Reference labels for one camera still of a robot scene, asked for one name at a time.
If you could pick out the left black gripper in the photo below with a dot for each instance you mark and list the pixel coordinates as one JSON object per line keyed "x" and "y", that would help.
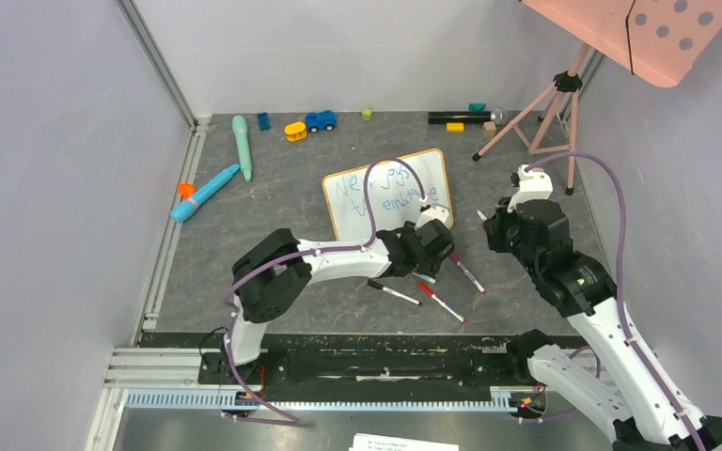
{"x": 430, "y": 267}

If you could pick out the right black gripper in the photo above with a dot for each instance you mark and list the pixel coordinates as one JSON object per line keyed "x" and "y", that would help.
{"x": 498, "y": 225}

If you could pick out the white whiteboard wooden frame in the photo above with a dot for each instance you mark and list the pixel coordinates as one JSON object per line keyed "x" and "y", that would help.
{"x": 393, "y": 189}

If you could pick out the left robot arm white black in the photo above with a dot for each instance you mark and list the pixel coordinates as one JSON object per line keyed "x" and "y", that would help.
{"x": 269, "y": 278}

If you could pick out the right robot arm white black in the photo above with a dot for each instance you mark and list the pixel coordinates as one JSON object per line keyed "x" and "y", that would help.
{"x": 643, "y": 409}

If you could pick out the green capped marker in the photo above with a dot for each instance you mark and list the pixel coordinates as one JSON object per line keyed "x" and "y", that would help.
{"x": 425, "y": 278}

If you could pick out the red capped marker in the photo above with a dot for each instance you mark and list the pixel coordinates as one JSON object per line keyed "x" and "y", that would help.
{"x": 429, "y": 292}

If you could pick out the purple capped marker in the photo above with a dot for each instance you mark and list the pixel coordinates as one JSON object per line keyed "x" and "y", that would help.
{"x": 470, "y": 276}

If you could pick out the black capped marker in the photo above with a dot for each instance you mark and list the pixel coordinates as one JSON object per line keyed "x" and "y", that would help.
{"x": 379, "y": 286}

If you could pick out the beige wooden cube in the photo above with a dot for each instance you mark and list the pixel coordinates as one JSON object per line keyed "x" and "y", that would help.
{"x": 489, "y": 129}

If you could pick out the clear round cap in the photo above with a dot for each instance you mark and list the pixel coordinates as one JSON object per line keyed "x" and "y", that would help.
{"x": 499, "y": 116}

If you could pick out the yellow flat brick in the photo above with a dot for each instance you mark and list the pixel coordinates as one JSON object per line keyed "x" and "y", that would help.
{"x": 455, "y": 127}

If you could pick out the black cylinder tube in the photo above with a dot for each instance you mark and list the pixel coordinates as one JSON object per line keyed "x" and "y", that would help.
{"x": 465, "y": 117}

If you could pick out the blue toy car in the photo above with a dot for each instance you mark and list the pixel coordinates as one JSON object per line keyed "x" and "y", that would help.
{"x": 320, "y": 121}

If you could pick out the yellow oval toy brick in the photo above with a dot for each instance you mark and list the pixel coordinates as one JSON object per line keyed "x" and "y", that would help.
{"x": 296, "y": 131}

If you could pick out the dark blue brick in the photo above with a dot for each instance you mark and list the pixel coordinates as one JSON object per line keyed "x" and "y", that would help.
{"x": 264, "y": 121}

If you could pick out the white paper sheet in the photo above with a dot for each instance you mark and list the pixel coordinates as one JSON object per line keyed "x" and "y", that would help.
{"x": 368, "y": 442}

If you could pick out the mint green toy crayon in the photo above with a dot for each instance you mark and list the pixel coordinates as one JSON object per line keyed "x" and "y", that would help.
{"x": 240, "y": 129}

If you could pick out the pink music stand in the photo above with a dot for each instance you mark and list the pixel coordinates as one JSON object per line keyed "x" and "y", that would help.
{"x": 657, "y": 41}

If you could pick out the light blue toy crayon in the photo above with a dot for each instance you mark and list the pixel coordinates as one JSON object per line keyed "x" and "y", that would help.
{"x": 187, "y": 207}

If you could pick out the small orange block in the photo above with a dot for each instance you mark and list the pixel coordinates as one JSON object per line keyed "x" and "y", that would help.
{"x": 186, "y": 190}

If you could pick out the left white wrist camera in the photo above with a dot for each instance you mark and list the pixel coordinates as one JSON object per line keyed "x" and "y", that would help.
{"x": 430, "y": 212}

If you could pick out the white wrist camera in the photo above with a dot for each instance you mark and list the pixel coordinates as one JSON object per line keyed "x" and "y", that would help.
{"x": 531, "y": 184}
{"x": 430, "y": 212}

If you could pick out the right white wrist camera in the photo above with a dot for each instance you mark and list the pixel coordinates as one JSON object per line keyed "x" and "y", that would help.
{"x": 531, "y": 184}

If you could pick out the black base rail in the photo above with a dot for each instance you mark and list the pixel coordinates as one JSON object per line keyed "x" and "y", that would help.
{"x": 383, "y": 367}

